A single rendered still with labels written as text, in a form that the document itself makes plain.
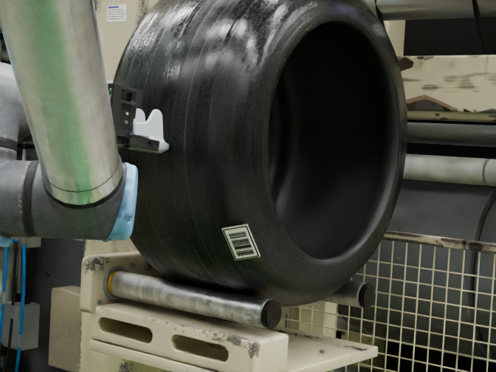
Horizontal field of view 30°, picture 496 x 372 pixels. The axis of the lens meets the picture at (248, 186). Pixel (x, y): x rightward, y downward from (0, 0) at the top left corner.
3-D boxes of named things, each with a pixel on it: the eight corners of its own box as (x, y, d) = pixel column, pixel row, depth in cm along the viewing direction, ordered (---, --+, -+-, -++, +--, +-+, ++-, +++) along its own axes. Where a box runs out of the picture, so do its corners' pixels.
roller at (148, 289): (120, 265, 163) (126, 287, 165) (102, 277, 160) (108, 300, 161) (280, 294, 141) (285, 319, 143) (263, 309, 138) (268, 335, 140)
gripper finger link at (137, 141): (167, 141, 129) (122, 131, 122) (165, 152, 129) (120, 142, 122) (142, 139, 132) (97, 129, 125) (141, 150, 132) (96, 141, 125)
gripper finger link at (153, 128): (187, 115, 134) (142, 104, 126) (181, 156, 133) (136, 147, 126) (170, 114, 135) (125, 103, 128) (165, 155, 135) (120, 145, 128)
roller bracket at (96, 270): (78, 311, 159) (80, 255, 159) (225, 289, 191) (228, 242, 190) (91, 314, 157) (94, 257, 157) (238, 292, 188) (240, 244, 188)
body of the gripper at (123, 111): (147, 91, 126) (81, 73, 116) (139, 154, 126) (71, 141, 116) (108, 91, 131) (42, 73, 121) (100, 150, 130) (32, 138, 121)
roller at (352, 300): (223, 255, 185) (226, 276, 186) (208, 264, 182) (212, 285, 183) (374, 279, 164) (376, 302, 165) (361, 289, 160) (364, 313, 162)
